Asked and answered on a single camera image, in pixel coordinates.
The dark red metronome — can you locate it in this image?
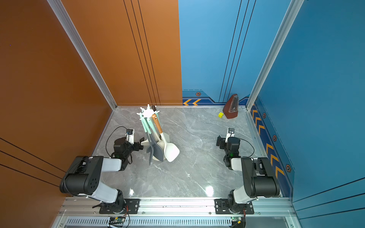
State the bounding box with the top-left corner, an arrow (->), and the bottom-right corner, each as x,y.
223,94 -> 239,119

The aluminium front rail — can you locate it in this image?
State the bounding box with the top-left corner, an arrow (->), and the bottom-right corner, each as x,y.
57,197 -> 296,217

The right green circuit board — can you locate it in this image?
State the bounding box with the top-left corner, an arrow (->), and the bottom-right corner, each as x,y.
231,217 -> 246,227

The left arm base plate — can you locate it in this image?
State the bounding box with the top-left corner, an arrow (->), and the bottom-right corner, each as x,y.
99,198 -> 140,215

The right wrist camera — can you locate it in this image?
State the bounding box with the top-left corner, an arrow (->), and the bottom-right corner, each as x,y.
225,128 -> 235,143

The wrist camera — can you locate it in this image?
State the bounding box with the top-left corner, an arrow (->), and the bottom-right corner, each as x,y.
225,128 -> 235,143
125,129 -> 135,144

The mint handle grey turner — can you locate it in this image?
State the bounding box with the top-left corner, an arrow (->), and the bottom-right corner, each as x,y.
139,113 -> 154,165

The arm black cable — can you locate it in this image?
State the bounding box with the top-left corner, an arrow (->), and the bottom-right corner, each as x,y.
105,126 -> 128,158
239,138 -> 255,158

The white utensil rack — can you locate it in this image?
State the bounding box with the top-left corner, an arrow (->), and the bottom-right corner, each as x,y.
141,105 -> 163,161

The mint handle white spatula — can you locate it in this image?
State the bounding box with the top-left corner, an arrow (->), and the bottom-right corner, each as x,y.
147,118 -> 166,161

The green circuit board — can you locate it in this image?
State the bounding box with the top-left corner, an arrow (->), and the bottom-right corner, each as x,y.
108,217 -> 126,226
231,217 -> 246,227

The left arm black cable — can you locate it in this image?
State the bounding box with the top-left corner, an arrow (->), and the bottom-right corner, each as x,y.
105,126 -> 128,158

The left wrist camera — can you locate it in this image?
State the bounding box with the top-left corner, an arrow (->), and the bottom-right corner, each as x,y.
125,129 -> 135,144

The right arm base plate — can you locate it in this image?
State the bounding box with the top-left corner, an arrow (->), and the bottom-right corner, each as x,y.
214,199 -> 255,215

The left green circuit board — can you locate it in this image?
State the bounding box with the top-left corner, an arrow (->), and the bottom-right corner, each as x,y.
108,217 -> 126,226

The mint handle grey spatula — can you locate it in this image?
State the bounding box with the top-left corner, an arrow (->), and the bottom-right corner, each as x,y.
142,117 -> 163,162

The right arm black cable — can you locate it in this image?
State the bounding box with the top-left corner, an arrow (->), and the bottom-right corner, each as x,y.
239,138 -> 255,158

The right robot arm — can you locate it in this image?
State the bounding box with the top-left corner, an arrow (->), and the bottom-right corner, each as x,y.
215,136 -> 280,214

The wooden handle white spatula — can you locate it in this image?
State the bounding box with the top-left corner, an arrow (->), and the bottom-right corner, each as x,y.
152,114 -> 180,162

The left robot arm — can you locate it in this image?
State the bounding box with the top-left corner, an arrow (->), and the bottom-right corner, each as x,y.
60,137 -> 144,214

